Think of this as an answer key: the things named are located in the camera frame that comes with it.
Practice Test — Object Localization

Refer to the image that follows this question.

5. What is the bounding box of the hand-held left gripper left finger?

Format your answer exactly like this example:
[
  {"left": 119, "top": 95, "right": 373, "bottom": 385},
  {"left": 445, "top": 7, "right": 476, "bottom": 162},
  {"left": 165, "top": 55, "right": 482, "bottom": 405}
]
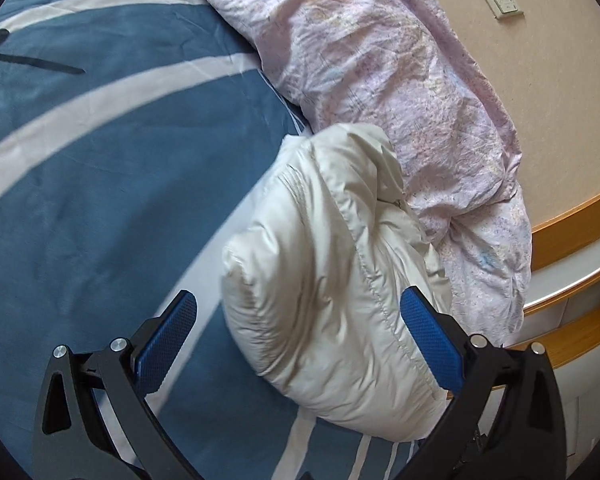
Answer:
[{"left": 32, "top": 289, "right": 199, "bottom": 480}]

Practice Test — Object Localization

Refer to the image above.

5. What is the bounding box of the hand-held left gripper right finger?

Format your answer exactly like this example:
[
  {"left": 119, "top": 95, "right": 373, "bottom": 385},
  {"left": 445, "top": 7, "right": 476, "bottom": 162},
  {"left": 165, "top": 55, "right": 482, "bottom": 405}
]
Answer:
[{"left": 395, "top": 285, "right": 569, "bottom": 480}]

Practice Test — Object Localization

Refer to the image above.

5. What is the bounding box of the cream puffer jacket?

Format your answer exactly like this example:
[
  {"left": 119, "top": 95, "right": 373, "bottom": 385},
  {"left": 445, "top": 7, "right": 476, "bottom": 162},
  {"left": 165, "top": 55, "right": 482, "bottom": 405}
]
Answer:
[{"left": 221, "top": 122, "right": 454, "bottom": 444}]

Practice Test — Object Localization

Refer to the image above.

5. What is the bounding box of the wooden bedside cabinet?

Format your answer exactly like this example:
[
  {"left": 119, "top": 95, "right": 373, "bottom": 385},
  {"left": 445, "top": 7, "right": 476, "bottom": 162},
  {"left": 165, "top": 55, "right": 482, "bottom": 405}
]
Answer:
[{"left": 522, "top": 179, "right": 600, "bottom": 391}]

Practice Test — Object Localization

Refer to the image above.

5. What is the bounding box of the bed with blue striped sheet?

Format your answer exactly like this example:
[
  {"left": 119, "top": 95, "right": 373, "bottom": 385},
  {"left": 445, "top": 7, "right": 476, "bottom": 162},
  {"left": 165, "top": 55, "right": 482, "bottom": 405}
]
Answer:
[{"left": 0, "top": 0, "right": 433, "bottom": 480}]

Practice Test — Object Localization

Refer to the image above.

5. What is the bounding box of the pink floral quilt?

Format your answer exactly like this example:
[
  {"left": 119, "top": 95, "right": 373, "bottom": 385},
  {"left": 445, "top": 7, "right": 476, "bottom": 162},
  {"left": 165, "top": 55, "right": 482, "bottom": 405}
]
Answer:
[{"left": 157, "top": 0, "right": 534, "bottom": 350}]

